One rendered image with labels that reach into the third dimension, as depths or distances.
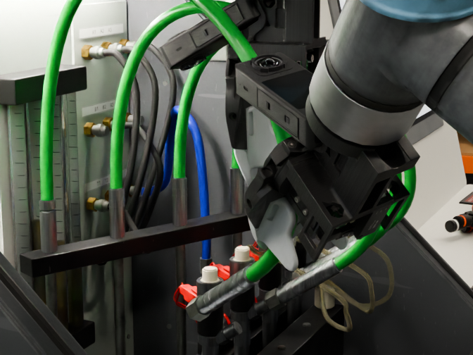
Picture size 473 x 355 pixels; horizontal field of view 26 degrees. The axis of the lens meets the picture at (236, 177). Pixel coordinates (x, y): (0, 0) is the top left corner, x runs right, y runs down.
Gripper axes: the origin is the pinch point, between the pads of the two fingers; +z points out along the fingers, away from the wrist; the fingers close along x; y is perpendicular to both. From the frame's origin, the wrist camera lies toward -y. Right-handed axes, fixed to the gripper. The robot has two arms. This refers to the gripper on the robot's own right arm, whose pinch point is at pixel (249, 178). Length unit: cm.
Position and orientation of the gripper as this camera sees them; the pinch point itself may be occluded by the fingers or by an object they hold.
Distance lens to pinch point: 102.1
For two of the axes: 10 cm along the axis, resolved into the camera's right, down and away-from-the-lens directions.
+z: 0.0, 9.7, 2.2
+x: 4.2, -2.0, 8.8
